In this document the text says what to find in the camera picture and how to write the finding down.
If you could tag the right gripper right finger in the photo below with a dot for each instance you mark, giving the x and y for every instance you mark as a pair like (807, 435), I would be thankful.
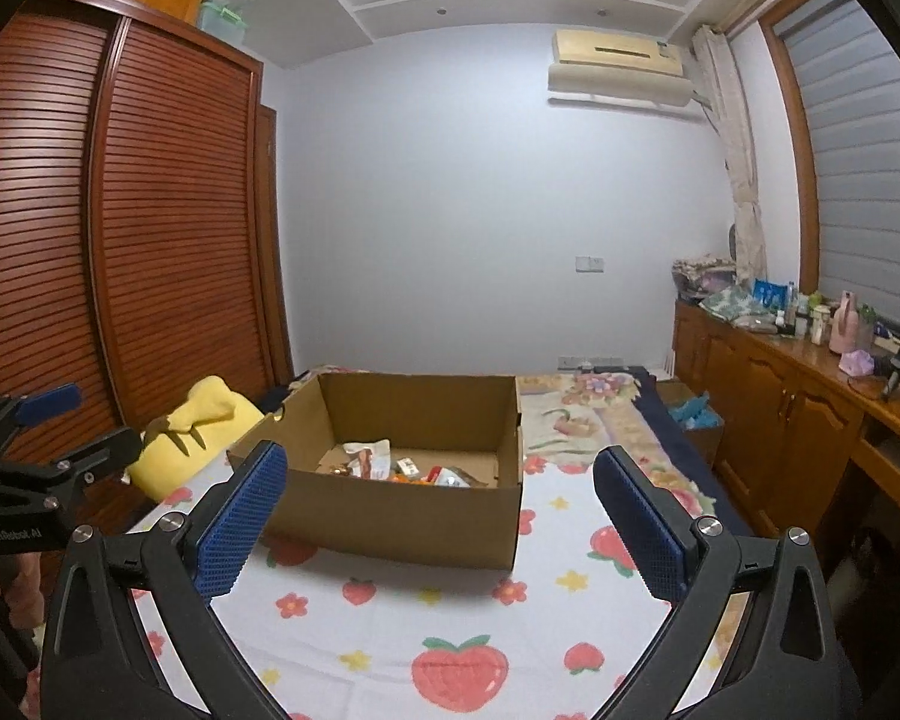
(783, 660)

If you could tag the person's left hand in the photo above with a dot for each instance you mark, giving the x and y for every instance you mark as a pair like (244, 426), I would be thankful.
(23, 594)

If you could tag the grey window blind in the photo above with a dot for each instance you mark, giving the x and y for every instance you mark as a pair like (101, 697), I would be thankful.
(849, 79)

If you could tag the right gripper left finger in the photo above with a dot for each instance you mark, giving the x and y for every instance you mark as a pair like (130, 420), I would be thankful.
(97, 659)

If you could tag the brown cardboard box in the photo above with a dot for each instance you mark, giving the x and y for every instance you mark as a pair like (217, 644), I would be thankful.
(422, 469)

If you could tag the wooden sideboard cabinet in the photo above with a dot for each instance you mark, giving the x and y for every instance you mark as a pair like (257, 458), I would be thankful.
(794, 424)

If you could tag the white wall switch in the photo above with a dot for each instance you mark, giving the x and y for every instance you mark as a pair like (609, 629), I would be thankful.
(589, 265)

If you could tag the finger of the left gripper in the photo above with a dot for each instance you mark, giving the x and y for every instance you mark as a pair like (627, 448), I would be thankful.
(82, 467)
(21, 412)

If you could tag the purple small pouch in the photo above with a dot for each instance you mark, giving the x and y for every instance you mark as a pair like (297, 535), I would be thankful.
(857, 363)

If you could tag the white air conditioner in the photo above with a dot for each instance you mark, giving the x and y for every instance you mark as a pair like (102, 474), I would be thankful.
(618, 66)

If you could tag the beige curtain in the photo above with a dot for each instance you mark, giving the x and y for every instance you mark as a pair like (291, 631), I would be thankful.
(727, 98)

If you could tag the folded patterned cloth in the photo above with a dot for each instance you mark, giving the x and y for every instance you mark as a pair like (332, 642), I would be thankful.
(712, 284)

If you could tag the pink kettle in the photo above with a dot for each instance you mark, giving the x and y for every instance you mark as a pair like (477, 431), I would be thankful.
(845, 325)

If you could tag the orange foil candy wrapper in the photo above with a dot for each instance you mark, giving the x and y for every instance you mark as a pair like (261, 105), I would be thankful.
(337, 470)

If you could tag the green storage box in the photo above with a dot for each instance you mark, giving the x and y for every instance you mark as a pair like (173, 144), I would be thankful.
(224, 19)

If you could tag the pink snack bag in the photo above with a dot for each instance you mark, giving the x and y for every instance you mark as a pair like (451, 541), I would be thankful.
(369, 460)

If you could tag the wooden louvered wardrobe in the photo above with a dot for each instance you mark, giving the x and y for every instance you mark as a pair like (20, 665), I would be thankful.
(137, 222)

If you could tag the orange sausage snack packet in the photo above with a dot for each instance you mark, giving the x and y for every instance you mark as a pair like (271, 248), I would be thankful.
(404, 470)

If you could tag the yellow pikachu plush toy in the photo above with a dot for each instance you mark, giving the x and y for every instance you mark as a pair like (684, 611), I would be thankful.
(181, 443)

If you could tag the wall power strip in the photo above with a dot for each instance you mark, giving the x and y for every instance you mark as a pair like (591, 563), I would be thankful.
(588, 363)

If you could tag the white blue snack packet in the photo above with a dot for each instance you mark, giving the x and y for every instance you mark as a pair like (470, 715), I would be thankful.
(448, 477)

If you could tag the blue box on sideboard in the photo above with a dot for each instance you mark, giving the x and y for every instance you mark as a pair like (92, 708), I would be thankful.
(771, 296)

